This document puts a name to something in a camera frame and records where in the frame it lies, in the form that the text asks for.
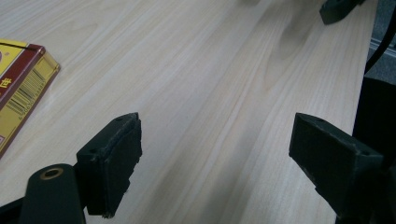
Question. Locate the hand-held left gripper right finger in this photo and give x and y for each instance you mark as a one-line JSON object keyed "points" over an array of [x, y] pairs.
{"points": [[333, 155]]}

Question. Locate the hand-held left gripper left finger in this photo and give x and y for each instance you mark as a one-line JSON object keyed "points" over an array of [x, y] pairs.
{"points": [[112, 161]]}

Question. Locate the dark object beside table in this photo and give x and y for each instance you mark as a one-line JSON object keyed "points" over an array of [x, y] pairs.
{"points": [[376, 105]]}

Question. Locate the yellow and red flat box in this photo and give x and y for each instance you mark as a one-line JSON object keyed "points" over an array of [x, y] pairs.
{"points": [[18, 90]]}

